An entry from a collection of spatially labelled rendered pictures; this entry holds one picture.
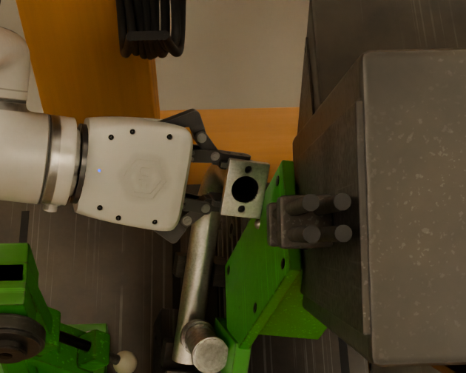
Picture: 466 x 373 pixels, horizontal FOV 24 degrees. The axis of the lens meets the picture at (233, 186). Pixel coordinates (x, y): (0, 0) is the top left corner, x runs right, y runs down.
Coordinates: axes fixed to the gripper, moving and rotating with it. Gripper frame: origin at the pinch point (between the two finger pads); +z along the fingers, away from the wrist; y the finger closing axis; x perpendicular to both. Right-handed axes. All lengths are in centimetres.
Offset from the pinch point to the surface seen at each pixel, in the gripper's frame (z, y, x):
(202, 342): -0.1, -16.7, -0.1
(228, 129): 11.1, -2.1, 43.4
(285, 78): 55, -6, 154
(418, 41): 18.2, 16.1, 4.4
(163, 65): 26, -8, 164
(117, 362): -5.1, -25.4, 14.4
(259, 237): 2.6, -4.3, -3.5
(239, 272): 3.0, -9.6, 1.8
